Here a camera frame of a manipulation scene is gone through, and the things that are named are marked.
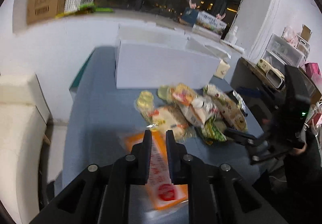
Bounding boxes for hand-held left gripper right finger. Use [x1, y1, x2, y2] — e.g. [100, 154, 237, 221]
[165, 130, 288, 224]

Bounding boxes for person's right forearm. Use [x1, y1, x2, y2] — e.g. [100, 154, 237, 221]
[283, 131, 322, 204]

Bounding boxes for white plastic bottle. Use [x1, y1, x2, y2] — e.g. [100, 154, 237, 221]
[225, 25, 238, 44]

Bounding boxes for cream toaster appliance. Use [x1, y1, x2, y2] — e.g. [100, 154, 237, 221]
[257, 58, 286, 90]

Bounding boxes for clear plastic storage drawers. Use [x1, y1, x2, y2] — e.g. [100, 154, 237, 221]
[262, 33, 312, 68]

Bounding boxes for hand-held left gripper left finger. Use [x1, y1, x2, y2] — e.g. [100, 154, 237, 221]
[29, 130, 154, 224]

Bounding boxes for pink box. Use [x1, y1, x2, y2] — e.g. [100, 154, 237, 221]
[304, 62, 322, 82]

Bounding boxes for heap of assorted snack packets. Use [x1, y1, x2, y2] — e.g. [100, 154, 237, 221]
[135, 83, 249, 146]

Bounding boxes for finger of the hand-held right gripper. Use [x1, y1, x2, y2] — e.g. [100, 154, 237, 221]
[236, 86, 280, 114]
[223, 127, 271, 165]

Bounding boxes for pile of green sachets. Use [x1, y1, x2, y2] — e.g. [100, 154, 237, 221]
[56, 3, 114, 19]

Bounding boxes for orange snack packet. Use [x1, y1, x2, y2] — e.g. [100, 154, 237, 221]
[123, 130, 190, 217]

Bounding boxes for blue-grey tablecloth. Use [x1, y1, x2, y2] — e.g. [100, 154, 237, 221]
[62, 45, 271, 224]

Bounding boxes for person's right hand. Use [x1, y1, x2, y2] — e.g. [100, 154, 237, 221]
[289, 143, 308, 156]

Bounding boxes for dark stone counter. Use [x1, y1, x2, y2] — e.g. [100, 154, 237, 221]
[230, 57, 322, 134]

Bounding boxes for printed landscape box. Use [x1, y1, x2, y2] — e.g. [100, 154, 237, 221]
[179, 7, 227, 36]

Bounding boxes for white cardboard box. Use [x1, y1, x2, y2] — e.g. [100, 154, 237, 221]
[114, 23, 230, 90]

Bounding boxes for beige tissue pack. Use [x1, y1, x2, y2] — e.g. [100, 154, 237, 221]
[216, 59, 231, 79]

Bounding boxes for cream sofa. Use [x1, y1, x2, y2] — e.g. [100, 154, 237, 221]
[0, 72, 52, 221]

